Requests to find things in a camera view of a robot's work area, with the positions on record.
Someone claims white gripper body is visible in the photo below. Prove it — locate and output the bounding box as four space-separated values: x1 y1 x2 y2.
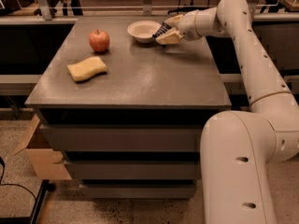
178 10 200 41

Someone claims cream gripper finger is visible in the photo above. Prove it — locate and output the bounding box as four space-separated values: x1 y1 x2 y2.
156 28 183 45
164 14 183 27

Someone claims dark blue rxbar wrapper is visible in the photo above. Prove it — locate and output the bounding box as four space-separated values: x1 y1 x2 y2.
152 22 171 38

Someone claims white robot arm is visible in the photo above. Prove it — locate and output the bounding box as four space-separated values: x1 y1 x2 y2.
156 0 299 224

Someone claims white paper bowl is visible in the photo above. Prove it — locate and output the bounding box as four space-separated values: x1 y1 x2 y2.
127 21 161 44

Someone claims red apple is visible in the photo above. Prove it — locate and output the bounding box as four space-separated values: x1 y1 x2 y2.
89 30 110 52

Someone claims grey drawer cabinet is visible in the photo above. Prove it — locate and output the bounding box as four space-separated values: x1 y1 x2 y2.
26 17 231 199

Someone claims yellow sponge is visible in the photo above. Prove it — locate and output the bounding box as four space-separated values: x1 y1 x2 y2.
67 57 107 82

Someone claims cardboard box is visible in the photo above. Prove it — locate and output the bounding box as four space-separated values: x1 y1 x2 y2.
13 115 72 180

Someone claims metal railing frame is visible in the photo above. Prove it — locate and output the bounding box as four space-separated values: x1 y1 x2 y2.
12 0 288 21

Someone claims black cable on floor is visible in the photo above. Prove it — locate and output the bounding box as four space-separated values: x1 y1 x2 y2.
0 156 38 203

